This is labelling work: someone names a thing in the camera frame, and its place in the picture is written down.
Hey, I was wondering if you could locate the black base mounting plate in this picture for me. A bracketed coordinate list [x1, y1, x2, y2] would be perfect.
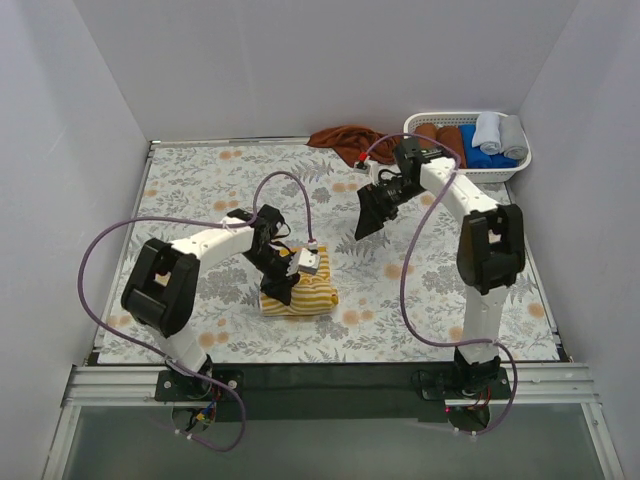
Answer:
[154, 362, 511, 428]

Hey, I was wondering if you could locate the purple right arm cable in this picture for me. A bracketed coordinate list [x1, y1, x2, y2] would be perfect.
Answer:
[357, 132, 518, 437]

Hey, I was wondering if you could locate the floral patterned table mat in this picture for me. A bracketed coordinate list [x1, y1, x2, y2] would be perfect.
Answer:
[94, 140, 560, 365]

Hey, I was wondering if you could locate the rolled light blue towel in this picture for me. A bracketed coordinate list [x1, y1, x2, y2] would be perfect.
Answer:
[471, 111, 502, 156]

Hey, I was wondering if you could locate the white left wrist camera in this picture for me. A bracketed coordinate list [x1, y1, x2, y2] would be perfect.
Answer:
[287, 248, 321, 275]

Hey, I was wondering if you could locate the rolled grey towel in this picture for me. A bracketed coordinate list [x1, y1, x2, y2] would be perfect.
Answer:
[499, 115, 529, 161]

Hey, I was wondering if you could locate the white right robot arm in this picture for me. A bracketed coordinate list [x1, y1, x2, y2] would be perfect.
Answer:
[354, 134, 526, 398]

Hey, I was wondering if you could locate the yellow striped towel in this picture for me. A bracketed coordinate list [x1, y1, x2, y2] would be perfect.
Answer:
[259, 245, 339, 317]

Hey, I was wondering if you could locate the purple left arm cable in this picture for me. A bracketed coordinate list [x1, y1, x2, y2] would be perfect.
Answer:
[79, 170, 319, 453]

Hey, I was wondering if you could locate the white plastic basket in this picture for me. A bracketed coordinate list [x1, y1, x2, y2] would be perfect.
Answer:
[403, 111, 532, 184]

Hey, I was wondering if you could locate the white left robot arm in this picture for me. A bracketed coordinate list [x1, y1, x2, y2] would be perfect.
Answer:
[121, 205, 301, 400]

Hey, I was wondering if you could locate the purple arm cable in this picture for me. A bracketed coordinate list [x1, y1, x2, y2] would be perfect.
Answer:
[79, 170, 319, 453]
[357, 132, 518, 437]

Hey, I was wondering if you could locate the aluminium frame rail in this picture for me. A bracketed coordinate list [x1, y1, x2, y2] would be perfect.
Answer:
[63, 362, 601, 406]

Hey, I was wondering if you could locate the brown towel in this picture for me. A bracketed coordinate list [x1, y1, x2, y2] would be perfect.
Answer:
[306, 125, 398, 167]
[436, 126, 467, 169]
[413, 123, 438, 139]

